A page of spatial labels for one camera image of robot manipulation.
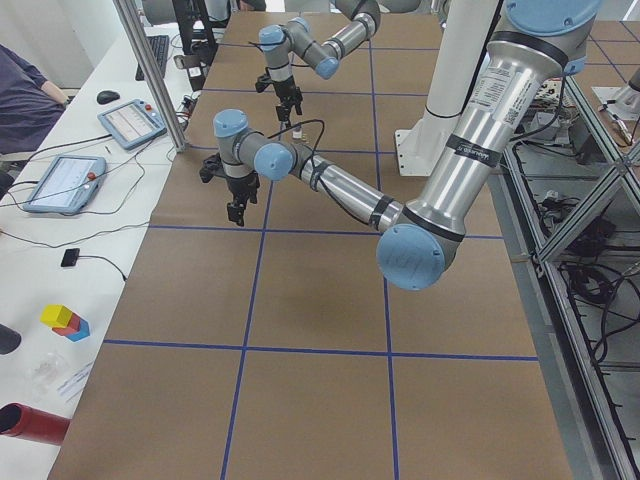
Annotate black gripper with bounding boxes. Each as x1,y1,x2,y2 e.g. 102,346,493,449
226,174,260,226
272,77,303,121

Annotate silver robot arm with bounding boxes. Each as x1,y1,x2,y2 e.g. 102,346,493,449
213,1,601,290
255,0,421,127

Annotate far teach pendant tablet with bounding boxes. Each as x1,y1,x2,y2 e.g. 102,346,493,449
97,99,166,151

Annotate teach pendant tablet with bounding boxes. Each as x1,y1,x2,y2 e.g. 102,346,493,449
97,99,166,151
22,155,107,214

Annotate black keyboard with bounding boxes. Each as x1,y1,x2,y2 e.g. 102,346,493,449
146,35,170,78

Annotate black computer mouse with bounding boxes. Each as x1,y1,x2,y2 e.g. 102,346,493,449
96,90,120,105

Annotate near teach pendant tablet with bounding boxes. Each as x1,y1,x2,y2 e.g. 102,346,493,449
22,155,107,214

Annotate small black box device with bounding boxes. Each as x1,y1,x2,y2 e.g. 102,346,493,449
60,248,80,268

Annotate stacked coloured blocks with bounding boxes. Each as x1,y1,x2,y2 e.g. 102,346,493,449
40,304,90,342

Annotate seated person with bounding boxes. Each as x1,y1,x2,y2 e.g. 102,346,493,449
1,45,69,155

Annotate red cylinder tube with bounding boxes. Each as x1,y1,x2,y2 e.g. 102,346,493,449
1,403,70,446

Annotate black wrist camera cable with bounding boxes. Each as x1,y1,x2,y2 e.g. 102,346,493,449
264,118,326,186

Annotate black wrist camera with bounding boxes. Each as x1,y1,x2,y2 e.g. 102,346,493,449
199,153,226,183
255,73,272,93

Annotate aluminium profile post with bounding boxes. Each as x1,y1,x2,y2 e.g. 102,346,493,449
113,0,187,153

